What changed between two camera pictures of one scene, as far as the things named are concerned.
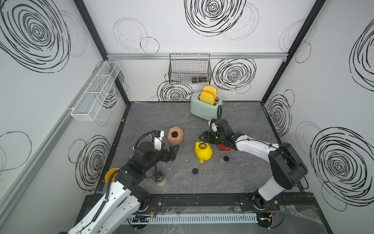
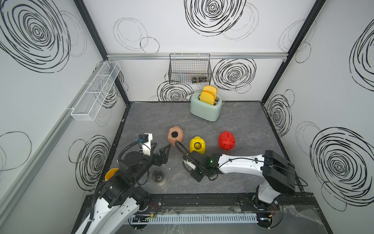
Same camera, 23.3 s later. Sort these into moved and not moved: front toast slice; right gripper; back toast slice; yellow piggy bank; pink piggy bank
Moved: right gripper; yellow piggy bank
Not moved: pink piggy bank; front toast slice; back toast slice
